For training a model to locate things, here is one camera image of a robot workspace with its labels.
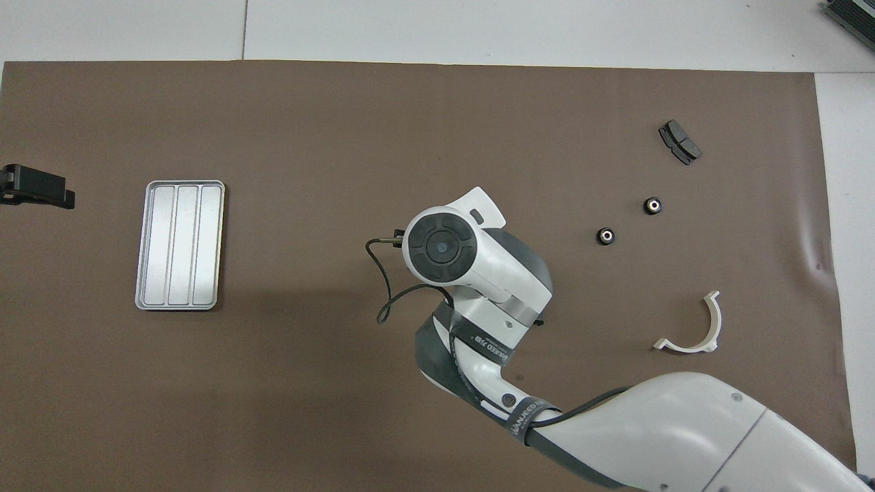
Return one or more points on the black bearing gear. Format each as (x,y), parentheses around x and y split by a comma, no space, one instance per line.
(606,236)
(653,205)

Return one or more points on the wide dark grey brake pad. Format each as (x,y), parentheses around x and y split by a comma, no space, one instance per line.
(680,142)

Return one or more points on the dark grey ribbed device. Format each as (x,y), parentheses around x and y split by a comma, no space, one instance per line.
(858,17)

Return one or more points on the white curved plastic bracket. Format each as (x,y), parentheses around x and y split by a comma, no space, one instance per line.
(714,321)

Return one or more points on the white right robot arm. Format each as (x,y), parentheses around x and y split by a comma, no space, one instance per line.
(683,424)

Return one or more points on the silver metal tray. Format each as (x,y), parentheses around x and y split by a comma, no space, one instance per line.
(181,246)

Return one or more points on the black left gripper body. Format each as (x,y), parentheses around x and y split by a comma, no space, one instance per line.
(7,184)

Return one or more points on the brown table mat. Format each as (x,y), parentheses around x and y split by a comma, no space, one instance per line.
(342,137)

